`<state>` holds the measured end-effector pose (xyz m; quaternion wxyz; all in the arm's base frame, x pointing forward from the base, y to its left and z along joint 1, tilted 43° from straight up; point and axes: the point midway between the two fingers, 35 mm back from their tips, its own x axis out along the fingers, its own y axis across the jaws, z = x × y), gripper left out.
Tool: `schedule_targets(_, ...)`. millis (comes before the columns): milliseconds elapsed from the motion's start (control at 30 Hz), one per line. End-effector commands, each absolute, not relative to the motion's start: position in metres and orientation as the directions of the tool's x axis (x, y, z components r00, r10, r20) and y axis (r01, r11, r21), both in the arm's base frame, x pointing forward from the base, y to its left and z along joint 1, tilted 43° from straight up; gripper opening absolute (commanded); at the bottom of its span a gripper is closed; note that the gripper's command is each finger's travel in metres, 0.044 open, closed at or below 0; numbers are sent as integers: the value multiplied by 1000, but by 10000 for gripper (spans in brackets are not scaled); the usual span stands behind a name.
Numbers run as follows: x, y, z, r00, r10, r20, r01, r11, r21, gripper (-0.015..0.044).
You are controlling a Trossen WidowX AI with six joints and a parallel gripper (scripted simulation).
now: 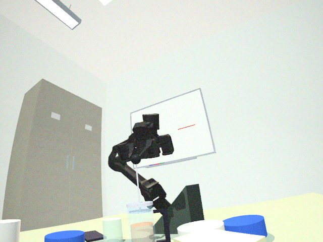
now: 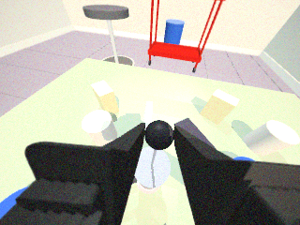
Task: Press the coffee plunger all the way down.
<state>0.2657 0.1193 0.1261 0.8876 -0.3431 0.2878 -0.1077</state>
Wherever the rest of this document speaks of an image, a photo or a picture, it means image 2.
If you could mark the white cylinder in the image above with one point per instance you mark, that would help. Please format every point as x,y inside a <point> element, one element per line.
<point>271,137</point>
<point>100,127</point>

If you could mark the white flat bar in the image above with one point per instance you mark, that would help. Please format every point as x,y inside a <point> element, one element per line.
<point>148,113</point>

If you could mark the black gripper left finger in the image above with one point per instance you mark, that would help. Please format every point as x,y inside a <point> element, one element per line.
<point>113,165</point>

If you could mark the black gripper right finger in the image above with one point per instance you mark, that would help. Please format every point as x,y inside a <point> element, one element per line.
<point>216,183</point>

